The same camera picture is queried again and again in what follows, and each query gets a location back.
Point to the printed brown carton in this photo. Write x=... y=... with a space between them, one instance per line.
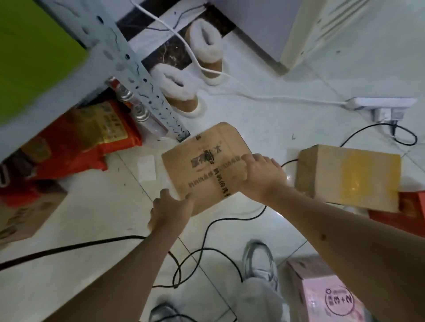
x=30 y=215

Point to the printed-tape brown parcel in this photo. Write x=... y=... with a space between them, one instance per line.
x=202 y=166

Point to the bright green packet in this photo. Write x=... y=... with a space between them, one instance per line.
x=36 y=53

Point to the person's right hand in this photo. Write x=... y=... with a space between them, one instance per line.
x=265 y=179

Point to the small yellow-taped cardboard box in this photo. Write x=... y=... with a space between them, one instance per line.
x=332 y=172

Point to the white power strip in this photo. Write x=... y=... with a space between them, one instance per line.
x=378 y=103

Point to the person's left forearm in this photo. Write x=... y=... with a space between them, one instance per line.
x=116 y=282

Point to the person's left hand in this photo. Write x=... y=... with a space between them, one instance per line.
x=169 y=212

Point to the grey metal shelves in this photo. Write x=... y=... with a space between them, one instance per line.
x=132 y=69

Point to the pink labelled box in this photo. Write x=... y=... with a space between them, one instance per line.
x=318 y=298

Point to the person's grey trousers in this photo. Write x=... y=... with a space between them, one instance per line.
x=259 y=302

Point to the brown fur-lined boot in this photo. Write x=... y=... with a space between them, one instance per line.
x=176 y=86
x=206 y=43

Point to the red yellow snack bag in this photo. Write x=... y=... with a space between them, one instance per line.
x=86 y=139

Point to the dark red snack bag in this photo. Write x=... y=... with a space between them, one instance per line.
x=18 y=194

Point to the person's right forearm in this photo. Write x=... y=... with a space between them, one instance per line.
x=348 y=242

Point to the person's grey shoe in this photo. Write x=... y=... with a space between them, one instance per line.
x=164 y=313
x=260 y=262

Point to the small white paper scrap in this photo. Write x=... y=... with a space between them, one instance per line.
x=146 y=168

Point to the white display fridge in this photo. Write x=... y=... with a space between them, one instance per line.
x=265 y=23

